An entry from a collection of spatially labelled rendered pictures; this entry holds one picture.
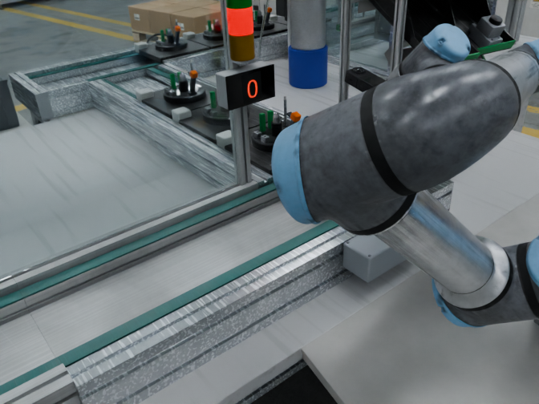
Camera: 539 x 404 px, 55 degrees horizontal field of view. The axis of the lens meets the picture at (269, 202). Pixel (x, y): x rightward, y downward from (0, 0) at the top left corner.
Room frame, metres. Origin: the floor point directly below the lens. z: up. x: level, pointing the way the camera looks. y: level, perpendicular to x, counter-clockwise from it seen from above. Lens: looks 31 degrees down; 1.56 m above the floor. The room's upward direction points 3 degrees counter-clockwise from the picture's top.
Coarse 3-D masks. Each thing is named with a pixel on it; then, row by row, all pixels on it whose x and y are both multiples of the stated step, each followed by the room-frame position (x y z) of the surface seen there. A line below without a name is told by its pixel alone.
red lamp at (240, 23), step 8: (248, 8) 1.05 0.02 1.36; (232, 16) 1.04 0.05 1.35; (240, 16) 1.04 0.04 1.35; (248, 16) 1.04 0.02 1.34; (232, 24) 1.04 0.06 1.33; (240, 24) 1.04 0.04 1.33; (248, 24) 1.04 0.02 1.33; (232, 32) 1.04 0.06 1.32; (240, 32) 1.04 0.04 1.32; (248, 32) 1.04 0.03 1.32
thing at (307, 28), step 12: (300, 0) 2.02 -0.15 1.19; (312, 0) 2.01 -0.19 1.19; (324, 0) 2.05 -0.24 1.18; (300, 12) 2.02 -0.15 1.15; (312, 12) 2.01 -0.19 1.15; (324, 12) 2.05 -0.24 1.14; (300, 24) 2.02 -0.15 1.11; (312, 24) 2.01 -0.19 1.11; (324, 24) 2.05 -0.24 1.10; (300, 36) 2.02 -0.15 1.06; (312, 36) 2.02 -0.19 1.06; (324, 36) 2.05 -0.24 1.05; (300, 48) 2.02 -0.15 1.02; (312, 48) 2.01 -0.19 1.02
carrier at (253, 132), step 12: (264, 120) 1.31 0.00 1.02; (276, 120) 1.28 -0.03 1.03; (288, 120) 1.43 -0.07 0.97; (252, 132) 1.35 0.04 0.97; (264, 132) 1.30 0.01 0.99; (276, 132) 1.27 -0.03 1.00; (252, 144) 1.27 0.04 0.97; (264, 144) 1.23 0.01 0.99; (252, 156) 1.20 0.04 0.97; (264, 156) 1.20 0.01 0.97; (264, 168) 1.14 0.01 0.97
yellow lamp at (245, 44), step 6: (234, 36) 1.04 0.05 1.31; (240, 36) 1.04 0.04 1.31; (246, 36) 1.04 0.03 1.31; (252, 36) 1.05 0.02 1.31; (234, 42) 1.04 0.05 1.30; (240, 42) 1.04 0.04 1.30; (246, 42) 1.04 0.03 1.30; (252, 42) 1.05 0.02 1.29; (234, 48) 1.04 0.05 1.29; (240, 48) 1.04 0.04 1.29; (246, 48) 1.04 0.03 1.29; (252, 48) 1.05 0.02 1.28; (234, 54) 1.04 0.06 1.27; (240, 54) 1.04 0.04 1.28; (246, 54) 1.04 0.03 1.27; (252, 54) 1.05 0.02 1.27; (234, 60) 1.04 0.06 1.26; (240, 60) 1.04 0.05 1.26; (246, 60) 1.04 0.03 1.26
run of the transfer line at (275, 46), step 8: (280, 16) 2.89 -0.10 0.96; (256, 40) 2.41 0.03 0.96; (264, 40) 2.42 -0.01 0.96; (272, 40) 2.44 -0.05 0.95; (280, 40) 2.48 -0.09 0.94; (256, 48) 2.39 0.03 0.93; (264, 48) 2.42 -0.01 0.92; (272, 48) 2.44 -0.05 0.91; (280, 48) 2.47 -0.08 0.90; (256, 56) 2.39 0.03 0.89; (264, 56) 2.42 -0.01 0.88; (272, 56) 2.44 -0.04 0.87; (280, 56) 2.47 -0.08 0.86
